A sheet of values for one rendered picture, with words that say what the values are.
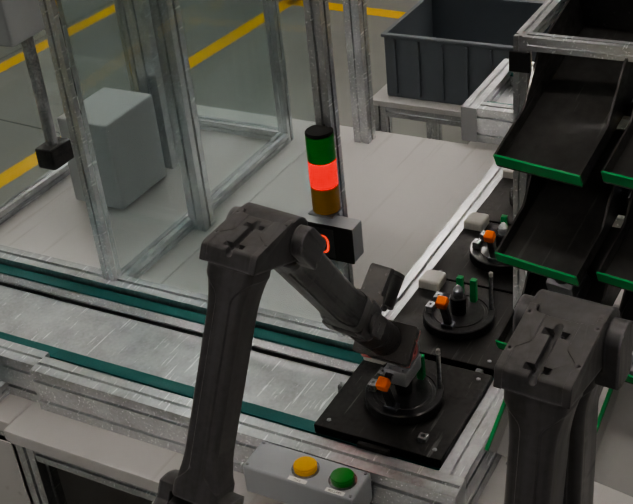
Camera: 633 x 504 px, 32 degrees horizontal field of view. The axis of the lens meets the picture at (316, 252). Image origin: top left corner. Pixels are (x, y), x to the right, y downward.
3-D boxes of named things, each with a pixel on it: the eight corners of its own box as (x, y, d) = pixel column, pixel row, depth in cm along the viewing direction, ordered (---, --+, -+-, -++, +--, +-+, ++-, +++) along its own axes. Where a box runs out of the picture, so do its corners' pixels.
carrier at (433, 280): (495, 378, 204) (495, 323, 197) (377, 349, 214) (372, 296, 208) (539, 307, 221) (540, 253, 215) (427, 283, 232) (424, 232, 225)
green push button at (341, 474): (348, 495, 182) (347, 486, 181) (326, 488, 184) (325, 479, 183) (359, 479, 185) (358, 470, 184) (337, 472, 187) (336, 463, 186)
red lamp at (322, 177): (330, 192, 194) (327, 167, 192) (305, 188, 196) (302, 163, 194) (343, 179, 198) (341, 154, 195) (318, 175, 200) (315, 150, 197)
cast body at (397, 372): (406, 388, 192) (405, 355, 188) (383, 382, 194) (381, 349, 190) (426, 360, 198) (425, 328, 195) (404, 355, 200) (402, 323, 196)
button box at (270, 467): (355, 527, 183) (352, 499, 180) (246, 491, 192) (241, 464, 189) (373, 498, 188) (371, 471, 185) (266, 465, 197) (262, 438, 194)
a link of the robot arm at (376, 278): (319, 317, 171) (370, 333, 168) (345, 247, 173) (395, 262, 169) (343, 333, 182) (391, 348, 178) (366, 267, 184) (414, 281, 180)
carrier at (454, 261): (539, 306, 221) (540, 253, 215) (427, 282, 232) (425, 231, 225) (576, 245, 239) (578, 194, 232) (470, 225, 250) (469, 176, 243)
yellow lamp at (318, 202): (332, 217, 197) (330, 193, 194) (307, 212, 199) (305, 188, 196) (345, 203, 200) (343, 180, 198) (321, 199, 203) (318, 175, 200)
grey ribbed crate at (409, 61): (557, 119, 363) (558, 53, 351) (383, 96, 391) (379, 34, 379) (595, 68, 394) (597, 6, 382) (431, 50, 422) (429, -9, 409)
